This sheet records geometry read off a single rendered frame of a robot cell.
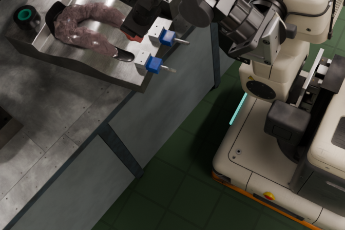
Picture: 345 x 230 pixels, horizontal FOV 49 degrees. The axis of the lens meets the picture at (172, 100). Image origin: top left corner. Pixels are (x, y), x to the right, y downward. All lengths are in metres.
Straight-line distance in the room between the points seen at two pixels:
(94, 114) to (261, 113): 0.81
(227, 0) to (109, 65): 0.55
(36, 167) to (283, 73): 0.79
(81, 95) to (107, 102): 0.10
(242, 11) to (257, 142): 0.96
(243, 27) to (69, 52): 0.65
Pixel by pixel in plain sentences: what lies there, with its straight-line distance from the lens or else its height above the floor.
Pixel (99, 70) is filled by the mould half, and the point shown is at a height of 0.87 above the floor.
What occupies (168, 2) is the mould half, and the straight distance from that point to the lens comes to 1.30.
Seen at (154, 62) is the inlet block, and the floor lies 0.87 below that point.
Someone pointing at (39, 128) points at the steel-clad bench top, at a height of 0.80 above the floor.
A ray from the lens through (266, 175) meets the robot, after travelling 1.65.
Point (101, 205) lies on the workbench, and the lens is 1.82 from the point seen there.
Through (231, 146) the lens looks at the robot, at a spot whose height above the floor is 0.28.
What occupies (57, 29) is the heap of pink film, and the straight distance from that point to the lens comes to 1.36.
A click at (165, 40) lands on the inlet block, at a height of 0.87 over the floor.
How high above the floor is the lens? 1.87
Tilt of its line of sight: 63 degrees down
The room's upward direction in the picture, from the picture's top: 17 degrees counter-clockwise
